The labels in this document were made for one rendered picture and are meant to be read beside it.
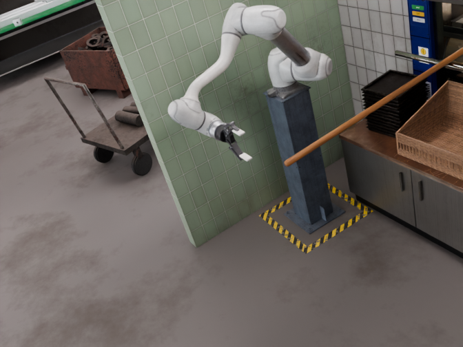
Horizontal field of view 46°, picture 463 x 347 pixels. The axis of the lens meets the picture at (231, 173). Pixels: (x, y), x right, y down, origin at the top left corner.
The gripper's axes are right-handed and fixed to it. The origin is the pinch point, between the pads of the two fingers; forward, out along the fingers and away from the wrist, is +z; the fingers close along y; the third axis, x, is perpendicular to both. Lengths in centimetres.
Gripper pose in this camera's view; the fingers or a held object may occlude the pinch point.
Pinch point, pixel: (244, 146)
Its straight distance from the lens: 245.3
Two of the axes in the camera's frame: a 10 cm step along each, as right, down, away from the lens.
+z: 5.1, 3.6, -7.8
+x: -8.2, 4.7, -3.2
